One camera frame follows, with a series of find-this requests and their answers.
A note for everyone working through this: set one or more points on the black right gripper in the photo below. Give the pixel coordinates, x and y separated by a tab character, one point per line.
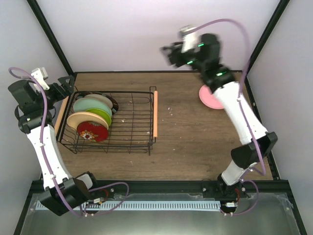
177	55

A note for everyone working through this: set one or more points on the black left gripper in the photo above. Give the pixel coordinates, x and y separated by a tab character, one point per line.
62	95

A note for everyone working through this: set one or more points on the cream yellow plastic plate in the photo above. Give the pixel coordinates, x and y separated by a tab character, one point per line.
76	118

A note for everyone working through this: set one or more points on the lime green plate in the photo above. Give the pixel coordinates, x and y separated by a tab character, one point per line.
102	114

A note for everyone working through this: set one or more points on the pink plastic plate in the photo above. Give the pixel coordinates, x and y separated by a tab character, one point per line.
208	99

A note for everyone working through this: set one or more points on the red floral plate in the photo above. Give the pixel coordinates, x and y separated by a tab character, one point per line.
92	131

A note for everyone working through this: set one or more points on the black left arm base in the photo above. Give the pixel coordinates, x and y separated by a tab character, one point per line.
98	197

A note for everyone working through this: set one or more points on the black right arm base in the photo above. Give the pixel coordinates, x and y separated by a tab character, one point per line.
228	196

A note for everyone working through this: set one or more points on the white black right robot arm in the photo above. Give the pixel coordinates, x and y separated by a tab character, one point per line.
257	142

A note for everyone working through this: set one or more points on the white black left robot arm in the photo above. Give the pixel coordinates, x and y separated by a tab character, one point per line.
62	192

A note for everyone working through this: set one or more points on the light blue floral plate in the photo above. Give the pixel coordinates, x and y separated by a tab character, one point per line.
83	104

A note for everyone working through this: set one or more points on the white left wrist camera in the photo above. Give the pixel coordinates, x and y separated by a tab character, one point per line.
41	75

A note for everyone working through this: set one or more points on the black wire dish rack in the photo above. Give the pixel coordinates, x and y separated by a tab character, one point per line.
133	128

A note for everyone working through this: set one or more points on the white slotted cable duct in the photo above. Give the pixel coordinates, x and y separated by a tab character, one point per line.
151	206

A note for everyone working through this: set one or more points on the black aluminium cage frame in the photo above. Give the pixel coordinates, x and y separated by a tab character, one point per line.
276	185

